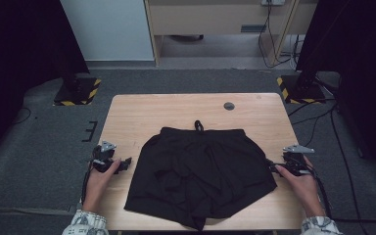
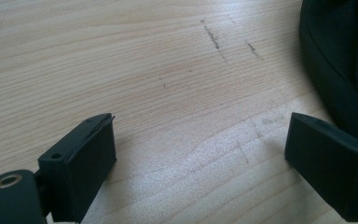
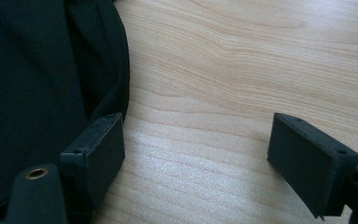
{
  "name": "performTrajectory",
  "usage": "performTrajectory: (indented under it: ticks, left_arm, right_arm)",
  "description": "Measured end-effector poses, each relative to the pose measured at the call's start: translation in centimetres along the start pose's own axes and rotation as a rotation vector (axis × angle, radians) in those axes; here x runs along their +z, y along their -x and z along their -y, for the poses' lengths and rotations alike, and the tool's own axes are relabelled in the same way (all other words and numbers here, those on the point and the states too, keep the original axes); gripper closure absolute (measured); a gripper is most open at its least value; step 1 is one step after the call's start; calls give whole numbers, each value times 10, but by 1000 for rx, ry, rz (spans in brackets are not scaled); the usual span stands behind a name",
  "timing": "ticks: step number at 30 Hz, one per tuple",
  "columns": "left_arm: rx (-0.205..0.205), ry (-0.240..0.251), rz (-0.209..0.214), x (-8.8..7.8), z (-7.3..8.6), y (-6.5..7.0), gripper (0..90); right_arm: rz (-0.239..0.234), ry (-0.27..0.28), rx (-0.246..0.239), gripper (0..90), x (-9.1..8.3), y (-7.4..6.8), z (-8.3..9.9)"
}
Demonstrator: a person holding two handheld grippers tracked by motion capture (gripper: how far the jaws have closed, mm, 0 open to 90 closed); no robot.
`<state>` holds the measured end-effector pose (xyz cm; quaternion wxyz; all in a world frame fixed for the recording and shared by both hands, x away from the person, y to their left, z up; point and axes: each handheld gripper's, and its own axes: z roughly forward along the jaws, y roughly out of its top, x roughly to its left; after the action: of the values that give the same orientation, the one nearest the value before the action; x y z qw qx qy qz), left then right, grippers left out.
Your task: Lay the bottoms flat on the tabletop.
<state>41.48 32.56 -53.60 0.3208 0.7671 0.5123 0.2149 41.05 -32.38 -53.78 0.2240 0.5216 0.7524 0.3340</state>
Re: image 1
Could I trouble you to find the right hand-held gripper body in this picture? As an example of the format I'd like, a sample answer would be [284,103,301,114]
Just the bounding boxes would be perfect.
[281,144,316,177]

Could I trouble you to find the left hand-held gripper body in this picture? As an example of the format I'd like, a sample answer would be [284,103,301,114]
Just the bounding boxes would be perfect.
[91,140,125,174]

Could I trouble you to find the black shorts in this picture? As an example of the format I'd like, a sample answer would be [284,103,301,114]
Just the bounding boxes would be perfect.
[123,119,278,232]

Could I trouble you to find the person's left hand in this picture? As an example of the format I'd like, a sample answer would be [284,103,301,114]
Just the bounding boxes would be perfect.
[82,158,122,213]

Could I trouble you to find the person's right hand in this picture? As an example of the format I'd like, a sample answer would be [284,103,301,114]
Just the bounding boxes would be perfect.
[275,156,326,218]

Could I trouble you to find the black stand base hazard stripes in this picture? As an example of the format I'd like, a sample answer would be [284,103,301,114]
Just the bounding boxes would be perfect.
[276,74,327,105]
[52,76,103,107]

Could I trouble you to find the black curtain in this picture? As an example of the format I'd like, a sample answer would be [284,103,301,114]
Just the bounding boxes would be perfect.
[0,0,90,165]
[295,0,376,188]

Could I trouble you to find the white panel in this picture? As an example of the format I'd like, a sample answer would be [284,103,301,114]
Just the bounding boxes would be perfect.
[59,0,155,63]

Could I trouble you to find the beige wooden desk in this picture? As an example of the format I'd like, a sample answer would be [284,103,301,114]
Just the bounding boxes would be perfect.
[143,0,319,68]

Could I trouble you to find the white power strip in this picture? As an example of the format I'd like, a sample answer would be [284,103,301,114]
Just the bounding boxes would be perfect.
[260,0,286,7]

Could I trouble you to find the left hand-held gripper black cable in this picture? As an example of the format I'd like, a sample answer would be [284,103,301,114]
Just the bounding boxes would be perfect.
[80,159,96,206]

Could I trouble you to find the hand-held gripper black cable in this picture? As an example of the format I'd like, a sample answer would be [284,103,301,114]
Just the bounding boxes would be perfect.
[80,159,96,206]
[305,161,333,219]

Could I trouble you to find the right hand-held gripper black cable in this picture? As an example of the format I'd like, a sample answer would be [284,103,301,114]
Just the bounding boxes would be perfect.
[305,161,333,219]

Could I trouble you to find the long black floor cable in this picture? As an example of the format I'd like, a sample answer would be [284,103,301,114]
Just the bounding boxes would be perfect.
[329,109,376,235]

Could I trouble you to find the thin black floor cable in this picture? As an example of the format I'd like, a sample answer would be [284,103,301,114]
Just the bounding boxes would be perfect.
[12,107,32,125]

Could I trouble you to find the black hanging desk cables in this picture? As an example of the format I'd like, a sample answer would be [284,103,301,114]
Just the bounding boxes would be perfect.
[257,0,303,70]

